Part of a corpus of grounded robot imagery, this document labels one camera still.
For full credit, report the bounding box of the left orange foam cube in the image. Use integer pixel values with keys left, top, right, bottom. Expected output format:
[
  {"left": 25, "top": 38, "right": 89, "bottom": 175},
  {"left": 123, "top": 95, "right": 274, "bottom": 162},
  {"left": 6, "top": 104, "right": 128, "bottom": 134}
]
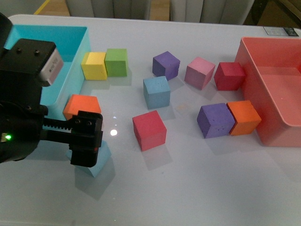
[{"left": 63, "top": 94, "right": 102, "bottom": 120}]

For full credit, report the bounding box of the pink foam cube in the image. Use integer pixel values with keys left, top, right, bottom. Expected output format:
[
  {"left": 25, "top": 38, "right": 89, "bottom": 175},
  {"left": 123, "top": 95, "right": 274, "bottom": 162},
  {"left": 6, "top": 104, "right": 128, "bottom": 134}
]
[{"left": 184, "top": 57, "right": 215, "bottom": 90}]

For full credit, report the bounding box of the near purple foam cube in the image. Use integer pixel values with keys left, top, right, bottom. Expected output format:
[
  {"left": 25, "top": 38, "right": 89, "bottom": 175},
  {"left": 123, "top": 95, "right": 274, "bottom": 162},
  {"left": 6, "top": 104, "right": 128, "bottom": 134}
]
[{"left": 197, "top": 103, "right": 235, "bottom": 138}]

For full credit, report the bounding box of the cyan plastic bin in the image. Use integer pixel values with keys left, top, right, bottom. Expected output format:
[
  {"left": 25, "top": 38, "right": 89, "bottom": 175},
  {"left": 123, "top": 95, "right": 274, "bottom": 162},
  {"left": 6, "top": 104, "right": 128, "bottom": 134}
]
[{"left": 5, "top": 24, "right": 91, "bottom": 120}]

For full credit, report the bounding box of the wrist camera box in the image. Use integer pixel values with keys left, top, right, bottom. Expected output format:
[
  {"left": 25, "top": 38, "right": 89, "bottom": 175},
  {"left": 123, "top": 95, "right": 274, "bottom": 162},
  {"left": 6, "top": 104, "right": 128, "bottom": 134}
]
[{"left": 10, "top": 39, "right": 63, "bottom": 87}]

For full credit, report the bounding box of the table label sticker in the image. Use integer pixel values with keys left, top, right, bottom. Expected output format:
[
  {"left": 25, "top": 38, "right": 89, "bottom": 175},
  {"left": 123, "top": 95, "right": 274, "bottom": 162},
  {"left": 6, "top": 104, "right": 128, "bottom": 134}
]
[{"left": 263, "top": 26, "right": 299, "bottom": 37}]

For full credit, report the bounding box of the orange foam cube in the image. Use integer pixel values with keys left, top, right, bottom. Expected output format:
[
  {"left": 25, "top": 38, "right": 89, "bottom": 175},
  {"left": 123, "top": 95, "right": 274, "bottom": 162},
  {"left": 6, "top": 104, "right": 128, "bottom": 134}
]
[
  {"left": 63, "top": 94, "right": 102, "bottom": 120},
  {"left": 226, "top": 100, "right": 261, "bottom": 136}
]

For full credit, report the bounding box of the pink plastic bin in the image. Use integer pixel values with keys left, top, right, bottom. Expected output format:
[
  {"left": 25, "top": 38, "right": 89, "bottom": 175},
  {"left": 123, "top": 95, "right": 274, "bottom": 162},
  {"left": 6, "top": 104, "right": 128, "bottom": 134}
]
[{"left": 235, "top": 37, "right": 301, "bottom": 147}]

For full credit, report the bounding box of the right grey chair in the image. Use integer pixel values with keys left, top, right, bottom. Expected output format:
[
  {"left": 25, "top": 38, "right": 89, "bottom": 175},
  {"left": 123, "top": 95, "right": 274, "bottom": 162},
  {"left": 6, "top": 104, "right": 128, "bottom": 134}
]
[{"left": 171, "top": 0, "right": 254, "bottom": 25}]

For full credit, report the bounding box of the green foam cube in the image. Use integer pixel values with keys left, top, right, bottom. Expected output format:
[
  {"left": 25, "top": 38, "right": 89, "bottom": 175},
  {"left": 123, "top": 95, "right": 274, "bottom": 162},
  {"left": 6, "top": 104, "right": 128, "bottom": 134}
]
[{"left": 105, "top": 48, "right": 128, "bottom": 77}]

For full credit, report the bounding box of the purple foam cube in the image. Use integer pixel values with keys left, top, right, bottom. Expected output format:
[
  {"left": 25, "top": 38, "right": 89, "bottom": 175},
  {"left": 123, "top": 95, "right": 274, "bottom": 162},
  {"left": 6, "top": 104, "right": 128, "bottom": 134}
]
[
  {"left": 197, "top": 103, "right": 235, "bottom": 138},
  {"left": 152, "top": 51, "right": 180, "bottom": 81}
]

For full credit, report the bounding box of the left grey chair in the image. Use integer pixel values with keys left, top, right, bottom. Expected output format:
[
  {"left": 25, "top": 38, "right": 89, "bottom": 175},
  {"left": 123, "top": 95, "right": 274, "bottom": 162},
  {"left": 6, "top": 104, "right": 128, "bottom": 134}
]
[{"left": 65, "top": 0, "right": 151, "bottom": 20}]

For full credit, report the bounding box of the far purple foam cube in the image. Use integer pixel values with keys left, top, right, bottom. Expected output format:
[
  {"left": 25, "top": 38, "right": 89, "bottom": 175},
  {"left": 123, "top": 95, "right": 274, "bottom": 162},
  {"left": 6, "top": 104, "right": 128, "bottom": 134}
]
[{"left": 152, "top": 51, "right": 180, "bottom": 81}]

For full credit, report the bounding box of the yellow foam cube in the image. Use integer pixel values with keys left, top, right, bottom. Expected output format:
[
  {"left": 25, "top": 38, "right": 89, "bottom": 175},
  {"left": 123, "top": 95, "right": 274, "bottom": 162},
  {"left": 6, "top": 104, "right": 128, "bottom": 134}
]
[{"left": 81, "top": 52, "right": 107, "bottom": 81}]

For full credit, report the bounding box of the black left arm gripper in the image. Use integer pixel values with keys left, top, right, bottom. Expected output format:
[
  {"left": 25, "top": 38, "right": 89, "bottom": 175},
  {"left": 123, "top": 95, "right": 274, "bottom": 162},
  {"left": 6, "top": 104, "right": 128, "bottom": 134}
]
[{"left": 0, "top": 71, "right": 103, "bottom": 167}]

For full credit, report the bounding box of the dark red foam cube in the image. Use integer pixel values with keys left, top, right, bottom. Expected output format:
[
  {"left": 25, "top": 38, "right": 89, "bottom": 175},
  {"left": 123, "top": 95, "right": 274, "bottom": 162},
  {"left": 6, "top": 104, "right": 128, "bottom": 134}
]
[{"left": 214, "top": 62, "right": 246, "bottom": 91}]

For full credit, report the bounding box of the grey chair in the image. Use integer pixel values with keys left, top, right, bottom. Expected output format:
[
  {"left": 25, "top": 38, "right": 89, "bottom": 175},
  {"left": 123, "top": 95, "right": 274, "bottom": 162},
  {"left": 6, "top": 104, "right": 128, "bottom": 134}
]
[
  {"left": 171, "top": 0, "right": 254, "bottom": 25},
  {"left": 65, "top": 0, "right": 151, "bottom": 20}
]

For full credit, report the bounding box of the blue foam cube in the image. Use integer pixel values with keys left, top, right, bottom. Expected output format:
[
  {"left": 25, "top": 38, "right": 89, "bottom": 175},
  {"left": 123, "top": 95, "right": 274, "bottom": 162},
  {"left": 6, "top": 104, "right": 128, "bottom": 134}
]
[
  {"left": 75, "top": 140, "right": 111, "bottom": 178},
  {"left": 143, "top": 76, "right": 171, "bottom": 109}
]

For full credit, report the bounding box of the right orange foam cube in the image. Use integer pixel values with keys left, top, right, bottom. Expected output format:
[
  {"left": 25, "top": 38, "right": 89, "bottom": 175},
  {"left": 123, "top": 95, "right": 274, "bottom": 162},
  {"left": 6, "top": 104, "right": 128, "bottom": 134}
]
[{"left": 226, "top": 100, "right": 261, "bottom": 136}]

